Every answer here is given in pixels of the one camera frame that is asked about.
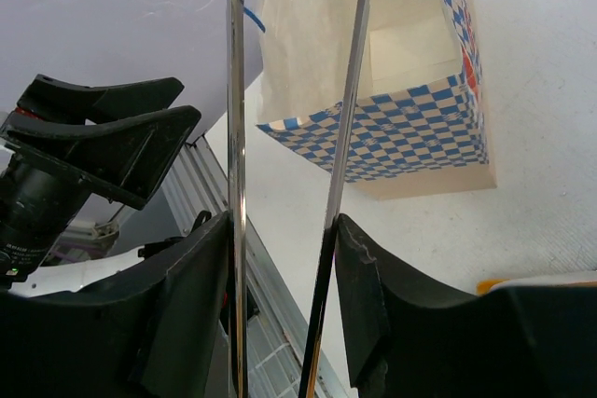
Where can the large orange flat bread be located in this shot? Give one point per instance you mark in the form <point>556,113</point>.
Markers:
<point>485,287</point>

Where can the blue checkered paper bag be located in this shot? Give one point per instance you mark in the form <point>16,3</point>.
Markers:
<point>418,125</point>

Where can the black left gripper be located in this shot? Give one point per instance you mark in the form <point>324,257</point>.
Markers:
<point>44,188</point>

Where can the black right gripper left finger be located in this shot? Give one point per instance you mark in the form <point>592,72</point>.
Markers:
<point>147,331</point>

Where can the metal tongs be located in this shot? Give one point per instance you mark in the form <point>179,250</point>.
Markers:
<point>237,201</point>

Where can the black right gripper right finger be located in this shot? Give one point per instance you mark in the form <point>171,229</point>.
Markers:
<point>409,335</point>

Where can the aluminium frame rail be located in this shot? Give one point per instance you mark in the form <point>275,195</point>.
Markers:
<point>194,191</point>

